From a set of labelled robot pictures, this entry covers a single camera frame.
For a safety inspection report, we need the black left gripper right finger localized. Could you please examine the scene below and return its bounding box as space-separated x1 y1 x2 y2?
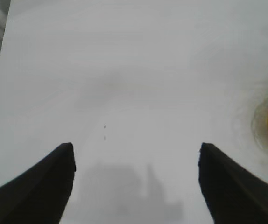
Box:
197 142 268 224

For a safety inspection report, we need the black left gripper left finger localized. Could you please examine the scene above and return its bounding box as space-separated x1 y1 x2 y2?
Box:
0 142 77 224

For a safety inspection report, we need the transparent scalloped plastic mat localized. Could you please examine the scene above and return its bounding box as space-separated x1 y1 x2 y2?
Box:
250 87 268 163

